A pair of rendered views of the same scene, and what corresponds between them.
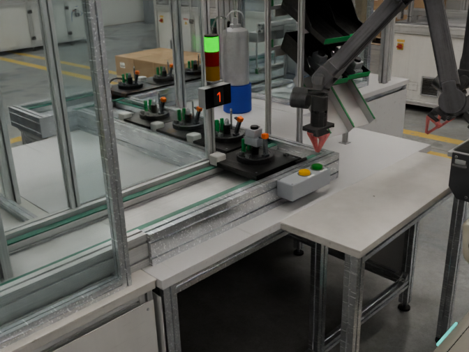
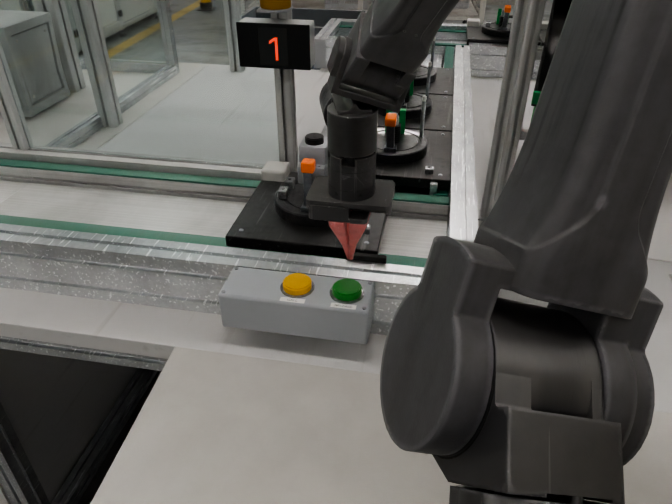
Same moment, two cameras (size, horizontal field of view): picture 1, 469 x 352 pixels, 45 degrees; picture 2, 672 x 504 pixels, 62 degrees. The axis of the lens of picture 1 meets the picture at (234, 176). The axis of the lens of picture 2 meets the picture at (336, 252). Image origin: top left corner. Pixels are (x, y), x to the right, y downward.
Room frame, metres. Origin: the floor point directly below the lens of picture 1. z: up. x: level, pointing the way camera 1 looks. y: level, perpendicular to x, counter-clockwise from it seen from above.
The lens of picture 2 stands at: (1.49, -0.78, 1.44)
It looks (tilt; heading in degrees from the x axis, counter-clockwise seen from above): 34 degrees down; 55
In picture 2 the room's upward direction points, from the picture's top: straight up
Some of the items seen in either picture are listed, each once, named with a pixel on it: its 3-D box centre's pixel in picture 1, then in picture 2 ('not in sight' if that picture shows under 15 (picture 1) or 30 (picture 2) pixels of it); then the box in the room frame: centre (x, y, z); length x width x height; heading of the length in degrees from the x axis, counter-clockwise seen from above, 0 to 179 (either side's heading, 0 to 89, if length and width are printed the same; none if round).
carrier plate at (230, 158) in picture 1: (255, 160); (316, 210); (1.95, -0.08, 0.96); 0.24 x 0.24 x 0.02; 44
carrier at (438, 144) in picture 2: (227, 127); (393, 129); (2.20, 0.03, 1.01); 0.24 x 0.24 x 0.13; 44
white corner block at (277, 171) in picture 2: (217, 159); (276, 175); (1.95, 0.06, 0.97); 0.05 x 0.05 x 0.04; 44
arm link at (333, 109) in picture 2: (317, 102); (351, 126); (1.86, -0.29, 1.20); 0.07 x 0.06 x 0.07; 61
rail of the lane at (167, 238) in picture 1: (253, 198); (190, 273); (1.72, -0.06, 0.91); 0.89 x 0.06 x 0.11; 134
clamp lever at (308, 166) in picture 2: (263, 143); (309, 180); (1.92, -0.11, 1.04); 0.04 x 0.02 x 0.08; 44
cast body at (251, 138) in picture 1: (252, 134); (316, 153); (1.96, -0.07, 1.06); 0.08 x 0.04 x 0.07; 44
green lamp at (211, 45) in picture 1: (211, 43); not in sight; (1.97, 0.07, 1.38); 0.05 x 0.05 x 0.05
